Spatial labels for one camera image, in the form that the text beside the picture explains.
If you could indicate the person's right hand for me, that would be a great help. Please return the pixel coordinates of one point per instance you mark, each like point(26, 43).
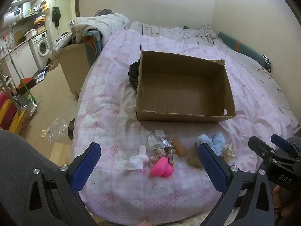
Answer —
point(278, 199)

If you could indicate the black and white patterned cloth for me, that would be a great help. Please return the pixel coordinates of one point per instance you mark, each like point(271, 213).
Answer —
point(267, 63)

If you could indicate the white microwave oven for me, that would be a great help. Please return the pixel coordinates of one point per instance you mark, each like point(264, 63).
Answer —
point(11, 16)

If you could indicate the brown cardboard box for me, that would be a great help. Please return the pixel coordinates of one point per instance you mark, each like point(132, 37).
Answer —
point(183, 89)

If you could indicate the black hanging garment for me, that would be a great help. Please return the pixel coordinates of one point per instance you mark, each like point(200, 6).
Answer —
point(56, 15)

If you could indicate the tan translucent soft pad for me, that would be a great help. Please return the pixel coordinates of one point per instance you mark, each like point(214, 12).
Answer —
point(194, 162)

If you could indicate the rumpled white duvet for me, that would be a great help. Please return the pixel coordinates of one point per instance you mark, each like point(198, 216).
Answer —
point(98, 24)

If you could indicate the pink bow print blanket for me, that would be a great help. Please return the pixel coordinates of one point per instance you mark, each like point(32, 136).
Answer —
point(110, 113)

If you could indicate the white washing machine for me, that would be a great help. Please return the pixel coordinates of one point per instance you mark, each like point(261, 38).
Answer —
point(41, 47)

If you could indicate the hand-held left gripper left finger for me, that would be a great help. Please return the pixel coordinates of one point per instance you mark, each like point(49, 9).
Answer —
point(86, 168)

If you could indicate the yellow and red frame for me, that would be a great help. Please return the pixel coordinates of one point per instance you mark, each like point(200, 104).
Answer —
point(9, 113)

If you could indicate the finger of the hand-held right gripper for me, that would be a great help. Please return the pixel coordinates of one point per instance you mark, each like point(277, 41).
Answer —
point(281, 142)
point(259, 146)

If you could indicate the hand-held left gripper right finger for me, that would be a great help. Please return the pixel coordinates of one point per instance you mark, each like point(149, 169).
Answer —
point(211, 169)

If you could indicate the dark grey knitted cloth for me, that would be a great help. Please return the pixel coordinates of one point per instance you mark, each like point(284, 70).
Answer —
point(133, 75)

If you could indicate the teal pillow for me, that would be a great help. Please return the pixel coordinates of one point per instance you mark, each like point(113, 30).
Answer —
point(244, 47)

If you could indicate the beige patterned scrunchie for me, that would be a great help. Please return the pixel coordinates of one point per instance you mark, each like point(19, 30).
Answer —
point(157, 156)

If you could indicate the clear plastic bag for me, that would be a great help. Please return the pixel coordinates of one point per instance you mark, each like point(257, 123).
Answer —
point(57, 129)

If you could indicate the brown cardboard tube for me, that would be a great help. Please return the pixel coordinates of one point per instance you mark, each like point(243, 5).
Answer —
point(180, 147)

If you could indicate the white floral bedsheet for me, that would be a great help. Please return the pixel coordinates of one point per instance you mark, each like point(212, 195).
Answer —
point(261, 80)

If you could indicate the pink heart sponge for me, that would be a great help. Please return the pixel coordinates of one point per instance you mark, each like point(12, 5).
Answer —
point(161, 168)

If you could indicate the clear plastic packet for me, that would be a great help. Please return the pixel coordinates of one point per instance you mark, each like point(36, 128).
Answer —
point(156, 140)

